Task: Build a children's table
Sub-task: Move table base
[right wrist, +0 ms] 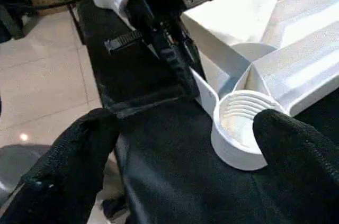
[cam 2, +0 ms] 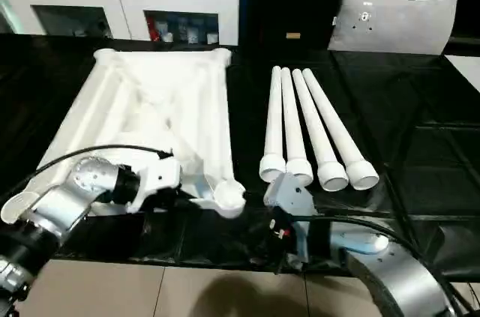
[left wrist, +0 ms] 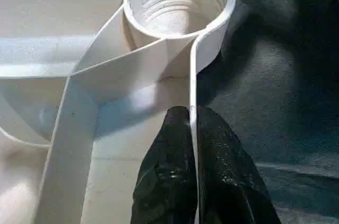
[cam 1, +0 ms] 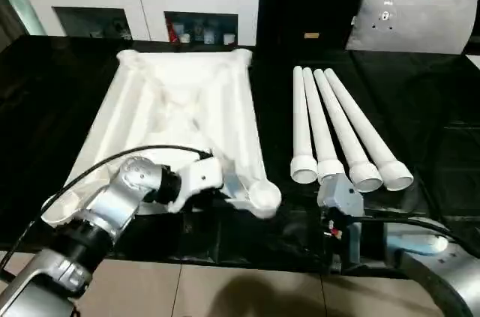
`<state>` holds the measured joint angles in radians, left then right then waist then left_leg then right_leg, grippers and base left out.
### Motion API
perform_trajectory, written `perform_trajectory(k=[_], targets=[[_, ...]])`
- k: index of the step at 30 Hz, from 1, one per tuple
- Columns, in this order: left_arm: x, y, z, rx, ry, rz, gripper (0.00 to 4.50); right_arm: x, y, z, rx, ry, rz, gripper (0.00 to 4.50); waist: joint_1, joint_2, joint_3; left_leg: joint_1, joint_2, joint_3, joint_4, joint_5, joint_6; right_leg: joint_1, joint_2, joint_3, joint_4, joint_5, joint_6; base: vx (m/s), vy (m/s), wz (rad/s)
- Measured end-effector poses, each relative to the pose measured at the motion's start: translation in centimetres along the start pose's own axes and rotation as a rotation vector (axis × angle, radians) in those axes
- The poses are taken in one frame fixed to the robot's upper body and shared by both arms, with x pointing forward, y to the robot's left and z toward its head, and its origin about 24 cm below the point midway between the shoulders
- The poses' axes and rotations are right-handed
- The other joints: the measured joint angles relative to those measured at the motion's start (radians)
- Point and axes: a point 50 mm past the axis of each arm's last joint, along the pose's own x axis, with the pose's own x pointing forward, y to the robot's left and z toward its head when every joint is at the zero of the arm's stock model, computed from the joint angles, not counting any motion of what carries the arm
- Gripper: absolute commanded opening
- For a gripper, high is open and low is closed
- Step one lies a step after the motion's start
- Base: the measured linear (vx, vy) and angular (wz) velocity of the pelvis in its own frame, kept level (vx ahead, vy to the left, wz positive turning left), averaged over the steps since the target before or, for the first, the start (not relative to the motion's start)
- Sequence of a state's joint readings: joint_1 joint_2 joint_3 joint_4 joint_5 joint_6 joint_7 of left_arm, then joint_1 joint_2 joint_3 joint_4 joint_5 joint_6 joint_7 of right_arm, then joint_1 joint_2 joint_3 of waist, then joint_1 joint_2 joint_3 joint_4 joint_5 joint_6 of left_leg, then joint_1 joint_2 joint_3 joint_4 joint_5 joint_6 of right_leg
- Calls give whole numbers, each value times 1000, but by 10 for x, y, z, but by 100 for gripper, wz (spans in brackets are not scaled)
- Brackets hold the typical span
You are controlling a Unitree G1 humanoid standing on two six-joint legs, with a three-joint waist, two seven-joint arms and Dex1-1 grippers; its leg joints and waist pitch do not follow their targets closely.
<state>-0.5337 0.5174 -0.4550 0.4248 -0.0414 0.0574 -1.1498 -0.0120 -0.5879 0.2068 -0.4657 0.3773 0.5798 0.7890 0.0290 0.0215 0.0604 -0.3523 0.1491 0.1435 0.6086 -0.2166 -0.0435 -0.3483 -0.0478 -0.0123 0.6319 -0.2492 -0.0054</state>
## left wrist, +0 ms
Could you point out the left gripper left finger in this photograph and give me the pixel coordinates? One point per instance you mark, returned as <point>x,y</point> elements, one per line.
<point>167,181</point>

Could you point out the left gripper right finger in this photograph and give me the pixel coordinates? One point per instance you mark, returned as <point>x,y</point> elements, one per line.
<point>228,181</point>

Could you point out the black work mat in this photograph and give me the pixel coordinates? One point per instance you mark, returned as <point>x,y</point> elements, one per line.
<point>286,102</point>

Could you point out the white plastic table top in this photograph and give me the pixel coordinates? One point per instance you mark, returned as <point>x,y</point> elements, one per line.
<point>69,49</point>

